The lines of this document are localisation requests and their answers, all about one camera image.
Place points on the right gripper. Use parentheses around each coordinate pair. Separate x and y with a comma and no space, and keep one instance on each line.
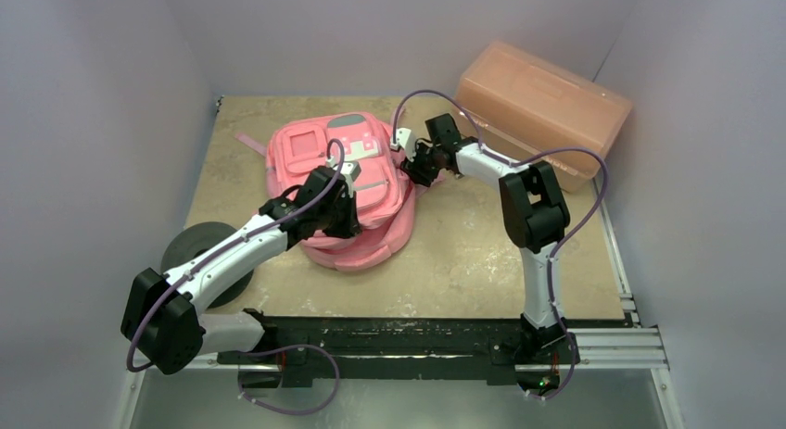
(415,168)

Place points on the orange plastic storage box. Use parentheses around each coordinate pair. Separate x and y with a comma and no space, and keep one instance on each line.
(524,105)

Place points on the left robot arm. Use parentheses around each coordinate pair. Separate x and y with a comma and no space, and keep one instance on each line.
(165,317)

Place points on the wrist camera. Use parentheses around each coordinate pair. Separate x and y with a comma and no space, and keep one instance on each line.
(403,140)
(350,171)

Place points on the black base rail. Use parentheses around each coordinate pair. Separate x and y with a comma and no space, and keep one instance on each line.
(295,351)

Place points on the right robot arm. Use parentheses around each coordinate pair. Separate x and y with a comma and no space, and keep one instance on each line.
(534,213)

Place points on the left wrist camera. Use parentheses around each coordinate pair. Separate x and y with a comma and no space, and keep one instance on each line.
(350,171)

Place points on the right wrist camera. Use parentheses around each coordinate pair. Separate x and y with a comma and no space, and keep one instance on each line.
(403,140)

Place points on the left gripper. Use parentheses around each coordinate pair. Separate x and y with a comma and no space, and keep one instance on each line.
(351,226)

